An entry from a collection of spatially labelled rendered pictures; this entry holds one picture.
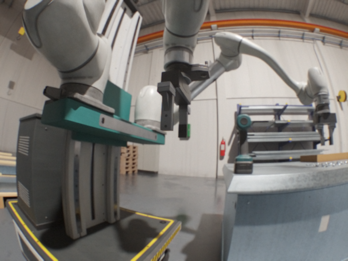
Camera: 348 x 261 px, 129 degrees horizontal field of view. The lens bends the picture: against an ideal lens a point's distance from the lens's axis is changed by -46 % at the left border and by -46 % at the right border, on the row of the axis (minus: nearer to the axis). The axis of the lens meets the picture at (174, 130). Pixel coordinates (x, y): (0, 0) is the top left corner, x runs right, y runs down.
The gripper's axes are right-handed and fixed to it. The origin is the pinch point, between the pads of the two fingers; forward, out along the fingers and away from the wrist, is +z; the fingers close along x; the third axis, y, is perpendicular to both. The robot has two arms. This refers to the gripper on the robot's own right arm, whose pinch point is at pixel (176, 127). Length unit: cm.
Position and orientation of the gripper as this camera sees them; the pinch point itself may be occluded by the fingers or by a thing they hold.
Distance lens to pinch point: 40.6
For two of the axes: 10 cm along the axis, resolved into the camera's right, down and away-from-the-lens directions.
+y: -9.5, 0.1, 3.2
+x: -3.2, -1.7, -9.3
